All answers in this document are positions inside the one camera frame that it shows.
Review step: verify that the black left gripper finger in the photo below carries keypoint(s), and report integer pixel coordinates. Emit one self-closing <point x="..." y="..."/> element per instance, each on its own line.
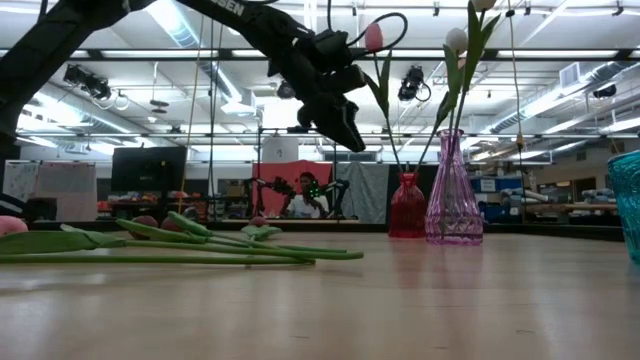
<point x="340" y="122"/>
<point x="305" y="117"/>

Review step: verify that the pink artificial tulip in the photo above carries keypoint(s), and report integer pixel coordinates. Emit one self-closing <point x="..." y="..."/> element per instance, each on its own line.
<point x="373" y="37"/>
<point x="12" y="226"/>

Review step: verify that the teal glass vase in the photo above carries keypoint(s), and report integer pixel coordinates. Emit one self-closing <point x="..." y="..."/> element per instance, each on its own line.
<point x="627" y="210"/>

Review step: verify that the black background robot arm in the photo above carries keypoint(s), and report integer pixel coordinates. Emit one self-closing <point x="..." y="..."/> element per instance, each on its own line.
<point x="272" y="187"/>
<point x="340" y="192"/>

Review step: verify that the red glass vase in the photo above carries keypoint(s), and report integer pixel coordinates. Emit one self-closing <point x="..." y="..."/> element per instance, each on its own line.
<point x="407" y="215"/>

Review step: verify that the purple glass vase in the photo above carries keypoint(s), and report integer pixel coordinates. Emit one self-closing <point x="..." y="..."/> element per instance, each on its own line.
<point x="452" y="215"/>

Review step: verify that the red hanging cloth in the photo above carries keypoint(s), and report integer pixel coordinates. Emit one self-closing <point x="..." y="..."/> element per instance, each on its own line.
<point x="280" y="172"/>

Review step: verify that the grey hanging cloth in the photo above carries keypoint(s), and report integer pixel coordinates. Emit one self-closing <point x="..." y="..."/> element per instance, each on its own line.
<point x="365" y="192"/>

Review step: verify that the person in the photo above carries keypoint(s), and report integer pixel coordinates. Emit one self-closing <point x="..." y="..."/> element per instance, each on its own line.
<point x="307" y="205"/>

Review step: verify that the black ceiling disc fixture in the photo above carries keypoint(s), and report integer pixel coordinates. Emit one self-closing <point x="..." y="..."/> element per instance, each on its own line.
<point x="159" y="103"/>

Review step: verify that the black computer monitor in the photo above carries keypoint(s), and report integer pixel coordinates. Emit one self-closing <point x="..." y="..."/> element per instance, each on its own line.
<point x="148" y="170"/>

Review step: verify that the blue storage bin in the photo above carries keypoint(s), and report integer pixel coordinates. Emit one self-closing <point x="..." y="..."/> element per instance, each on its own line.
<point x="505" y="184"/>

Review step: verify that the blue grey cloth roll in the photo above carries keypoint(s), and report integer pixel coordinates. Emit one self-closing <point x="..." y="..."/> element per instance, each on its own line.
<point x="597" y="195"/>
<point x="525" y="195"/>

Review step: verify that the black overhead spotlight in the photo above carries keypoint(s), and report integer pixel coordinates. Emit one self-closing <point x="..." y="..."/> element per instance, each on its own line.
<point x="95" y="89"/>

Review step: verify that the white air vent grille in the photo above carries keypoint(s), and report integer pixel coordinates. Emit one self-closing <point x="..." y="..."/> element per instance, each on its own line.
<point x="570" y="75"/>

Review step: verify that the pale pink partition panel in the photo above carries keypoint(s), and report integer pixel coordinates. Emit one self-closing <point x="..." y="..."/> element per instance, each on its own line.
<point x="67" y="185"/>

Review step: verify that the wooden background table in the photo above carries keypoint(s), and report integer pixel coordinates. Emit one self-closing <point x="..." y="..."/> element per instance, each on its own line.
<point x="575" y="206"/>

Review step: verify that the black box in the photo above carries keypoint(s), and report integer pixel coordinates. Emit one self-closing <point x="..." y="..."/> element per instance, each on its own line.
<point x="41" y="210"/>

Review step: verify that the white hanging cloth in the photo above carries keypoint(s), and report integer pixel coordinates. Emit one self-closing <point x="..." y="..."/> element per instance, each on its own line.
<point x="20" y="180"/>

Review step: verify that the black metal frame stand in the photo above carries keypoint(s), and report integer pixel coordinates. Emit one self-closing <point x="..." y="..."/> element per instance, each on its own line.
<point x="292" y="130"/>

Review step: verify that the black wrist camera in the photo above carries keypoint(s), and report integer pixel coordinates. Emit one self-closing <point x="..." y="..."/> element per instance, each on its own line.
<point x="330" y="47"/>

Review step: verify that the black overhead camera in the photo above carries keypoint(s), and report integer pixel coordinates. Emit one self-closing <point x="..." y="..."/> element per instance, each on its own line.
<point x="411" y="82"/>

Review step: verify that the black ceiling camera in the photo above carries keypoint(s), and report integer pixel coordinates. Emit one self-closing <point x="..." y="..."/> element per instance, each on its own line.
<point x="605" y="91"/>

